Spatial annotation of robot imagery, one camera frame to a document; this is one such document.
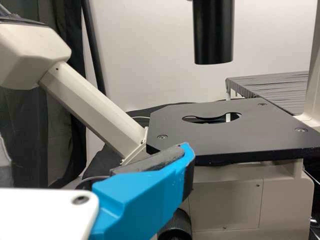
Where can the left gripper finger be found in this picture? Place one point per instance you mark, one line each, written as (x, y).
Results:
(140, 195)

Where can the cream microscope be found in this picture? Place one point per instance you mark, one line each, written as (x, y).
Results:
(225, 130)

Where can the black platform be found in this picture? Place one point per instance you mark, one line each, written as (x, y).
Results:
(275, 90)

